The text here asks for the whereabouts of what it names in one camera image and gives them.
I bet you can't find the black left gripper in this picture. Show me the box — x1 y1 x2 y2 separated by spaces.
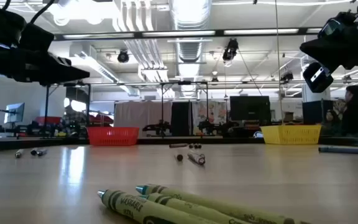
0 42 90 86

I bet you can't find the red plastic basket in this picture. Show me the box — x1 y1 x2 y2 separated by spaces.
86 126 140 146

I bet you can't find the red background furniture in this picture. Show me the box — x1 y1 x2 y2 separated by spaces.
35 116 62 126

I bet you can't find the black ceiling spotlight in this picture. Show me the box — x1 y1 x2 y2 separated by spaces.
222 38 239 62
117 49 130 64

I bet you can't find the silver background computer monitor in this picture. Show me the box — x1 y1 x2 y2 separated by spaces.
4 102 25 124

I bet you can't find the person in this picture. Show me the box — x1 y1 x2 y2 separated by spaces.
326 85 358 138

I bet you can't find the white curtain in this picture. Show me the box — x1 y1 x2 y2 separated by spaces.
113 101 173 138

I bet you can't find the yellow plastic basket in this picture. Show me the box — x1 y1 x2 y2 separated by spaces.
260 124 322 145

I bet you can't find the black background screen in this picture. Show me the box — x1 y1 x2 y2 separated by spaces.
229 95 270 123

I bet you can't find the black curtain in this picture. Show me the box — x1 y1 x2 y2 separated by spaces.
171 101 193 137

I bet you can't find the floral curtain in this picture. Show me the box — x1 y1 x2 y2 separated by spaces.
192 101 228 135

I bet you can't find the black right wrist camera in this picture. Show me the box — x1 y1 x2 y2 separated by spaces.
318 11 344 40

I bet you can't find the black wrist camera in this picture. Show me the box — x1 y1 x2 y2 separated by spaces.
19 22 55 52
318 11 344 40

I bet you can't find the black background rig frame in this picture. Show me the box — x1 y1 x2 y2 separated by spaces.
44 81 229 138

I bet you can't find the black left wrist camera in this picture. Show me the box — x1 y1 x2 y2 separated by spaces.
19 22 55 52

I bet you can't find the black left camera cable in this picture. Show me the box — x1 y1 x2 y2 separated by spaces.
29 0 56 25

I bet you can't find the silver ceiling ventilation duct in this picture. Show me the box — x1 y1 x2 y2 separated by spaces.
168 0 213 63

